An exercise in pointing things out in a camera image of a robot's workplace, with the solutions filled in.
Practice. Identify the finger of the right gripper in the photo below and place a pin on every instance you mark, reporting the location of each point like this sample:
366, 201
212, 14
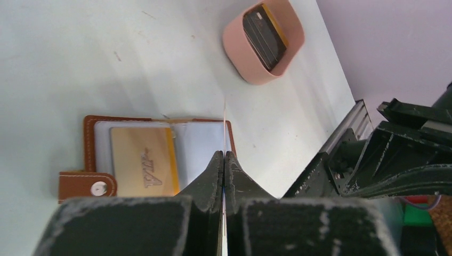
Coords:
431, 180
392, 149

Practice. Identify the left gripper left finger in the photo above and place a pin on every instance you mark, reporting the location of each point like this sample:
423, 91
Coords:
188, 223

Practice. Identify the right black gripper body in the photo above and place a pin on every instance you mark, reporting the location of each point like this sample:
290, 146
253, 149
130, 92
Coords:
436, 117

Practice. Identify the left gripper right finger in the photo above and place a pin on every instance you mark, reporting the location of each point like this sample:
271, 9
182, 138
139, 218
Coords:
259, 224

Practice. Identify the brown leather card holder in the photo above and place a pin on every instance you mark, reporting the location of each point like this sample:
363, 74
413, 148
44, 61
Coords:
195, 141

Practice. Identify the pink oval tray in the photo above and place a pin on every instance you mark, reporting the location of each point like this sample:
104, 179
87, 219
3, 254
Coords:
244, 58

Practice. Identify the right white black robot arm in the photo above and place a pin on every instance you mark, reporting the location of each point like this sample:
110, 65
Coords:
327, 174

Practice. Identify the dark card in tray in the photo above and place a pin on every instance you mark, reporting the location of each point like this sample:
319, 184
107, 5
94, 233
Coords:
265, 35

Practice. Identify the aluminium frame rail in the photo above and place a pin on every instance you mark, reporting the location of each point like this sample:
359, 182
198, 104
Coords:
357, 120

